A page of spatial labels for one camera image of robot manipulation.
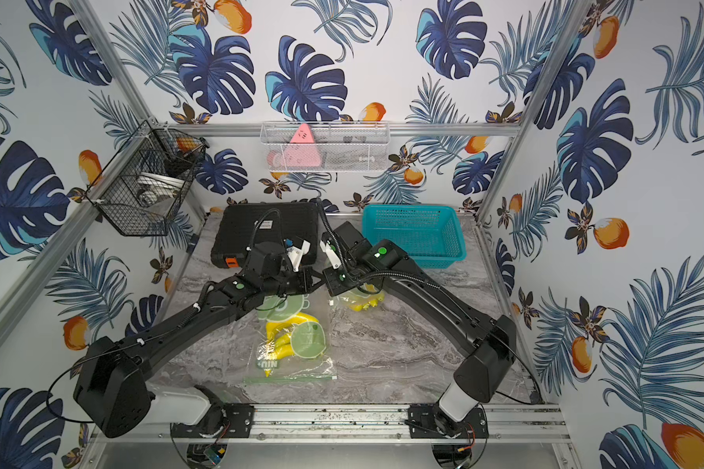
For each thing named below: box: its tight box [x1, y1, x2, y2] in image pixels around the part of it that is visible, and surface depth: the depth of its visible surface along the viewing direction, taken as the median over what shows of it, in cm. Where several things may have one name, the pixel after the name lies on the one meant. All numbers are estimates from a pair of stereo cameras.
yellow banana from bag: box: [350, 294, 385, 312], surface depth 92 cm
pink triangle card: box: [281, 123, 322, 168], surface depth 92 cm
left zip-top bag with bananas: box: [242, 294, 339, 385], surface depth 85 cm
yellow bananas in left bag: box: [264, 312, 319, 360], surface depth 85 cm
